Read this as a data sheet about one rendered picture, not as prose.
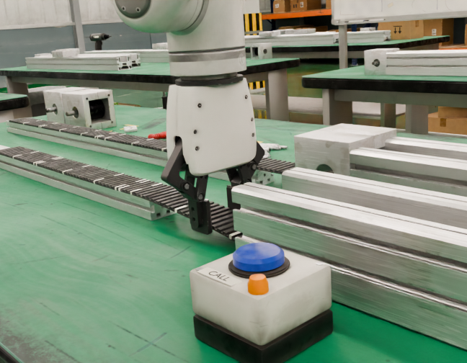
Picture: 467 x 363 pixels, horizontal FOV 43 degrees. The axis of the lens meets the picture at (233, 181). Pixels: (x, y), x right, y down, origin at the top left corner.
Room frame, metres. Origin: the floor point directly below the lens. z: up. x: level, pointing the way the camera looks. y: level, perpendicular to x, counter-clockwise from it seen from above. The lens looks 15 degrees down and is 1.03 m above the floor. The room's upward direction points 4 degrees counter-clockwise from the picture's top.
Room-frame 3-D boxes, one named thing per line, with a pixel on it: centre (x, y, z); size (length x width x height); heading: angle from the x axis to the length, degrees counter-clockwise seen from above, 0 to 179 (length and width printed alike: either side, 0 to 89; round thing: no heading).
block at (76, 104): (1.55, 0.37, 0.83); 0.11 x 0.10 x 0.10; 134
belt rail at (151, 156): (1.25, 0.27, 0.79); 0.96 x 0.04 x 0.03; 41
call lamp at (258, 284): (0.39, -0.01, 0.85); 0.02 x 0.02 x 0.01
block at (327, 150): (0.76, -0.14, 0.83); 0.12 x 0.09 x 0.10; 131
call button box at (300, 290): (0.44, -0.02, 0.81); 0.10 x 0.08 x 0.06; 131
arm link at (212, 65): (0.67, 0.02, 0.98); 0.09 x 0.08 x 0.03; 131
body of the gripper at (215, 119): (0.67, 0.02, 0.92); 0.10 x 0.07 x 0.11; 131
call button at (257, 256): (0.43, -0.02, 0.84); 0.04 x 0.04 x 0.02
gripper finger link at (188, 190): (0.64, 0.05, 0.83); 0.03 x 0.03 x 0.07; 41
